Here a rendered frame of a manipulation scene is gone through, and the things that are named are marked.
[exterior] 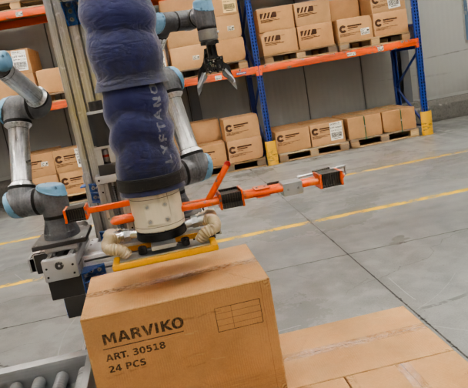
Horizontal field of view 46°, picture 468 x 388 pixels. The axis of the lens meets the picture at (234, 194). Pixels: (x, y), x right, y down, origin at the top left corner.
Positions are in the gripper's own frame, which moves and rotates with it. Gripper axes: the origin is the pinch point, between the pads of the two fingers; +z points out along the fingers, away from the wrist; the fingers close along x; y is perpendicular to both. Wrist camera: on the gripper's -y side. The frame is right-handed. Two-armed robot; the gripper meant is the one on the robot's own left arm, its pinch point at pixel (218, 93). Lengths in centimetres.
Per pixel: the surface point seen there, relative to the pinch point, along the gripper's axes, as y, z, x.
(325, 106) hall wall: -808, 87, 285
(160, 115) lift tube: 42.9, 2.2, -23.8
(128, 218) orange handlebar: 40, 33, -40
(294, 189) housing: 39, 35, 16
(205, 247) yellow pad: 51, 45, -18
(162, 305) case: 56, 59, -35
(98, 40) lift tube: 45, -23, -38
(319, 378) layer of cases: 54, 98, 11
